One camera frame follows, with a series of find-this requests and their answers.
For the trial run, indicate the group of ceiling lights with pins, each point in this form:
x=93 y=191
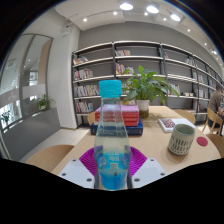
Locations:
x=152 y=9

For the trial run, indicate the small green potted plant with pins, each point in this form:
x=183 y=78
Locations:
x=43 y=103
x=5 y=116

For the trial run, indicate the person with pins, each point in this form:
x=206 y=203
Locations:
x=216 y=101

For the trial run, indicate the red book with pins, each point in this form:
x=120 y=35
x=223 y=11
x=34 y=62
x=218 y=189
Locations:
x=132 y=119

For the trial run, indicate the grey shelf unit with books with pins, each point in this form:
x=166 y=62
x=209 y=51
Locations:
x=96 y=66

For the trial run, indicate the grey patterned ceramic mug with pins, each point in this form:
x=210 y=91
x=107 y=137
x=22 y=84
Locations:
x=181 y=141

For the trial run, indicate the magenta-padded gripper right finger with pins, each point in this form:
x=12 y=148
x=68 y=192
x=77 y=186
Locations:
x=148 y=171

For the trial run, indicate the pink book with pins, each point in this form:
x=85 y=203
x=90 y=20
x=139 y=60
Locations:
x=131 y=109

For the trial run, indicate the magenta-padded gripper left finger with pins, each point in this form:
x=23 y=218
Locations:
x=75 y=171

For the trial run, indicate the thick blue book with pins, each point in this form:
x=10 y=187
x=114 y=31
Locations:
x=135 y=129

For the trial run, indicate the flat round red coaster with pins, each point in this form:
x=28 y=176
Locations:
x=202 y=141

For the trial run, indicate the green potted plant, white pot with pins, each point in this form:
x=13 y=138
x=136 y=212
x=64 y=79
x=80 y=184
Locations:
x=146 y=86

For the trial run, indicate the clear bottle with blue cap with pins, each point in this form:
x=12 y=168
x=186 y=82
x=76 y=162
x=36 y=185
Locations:
x=112 y=140

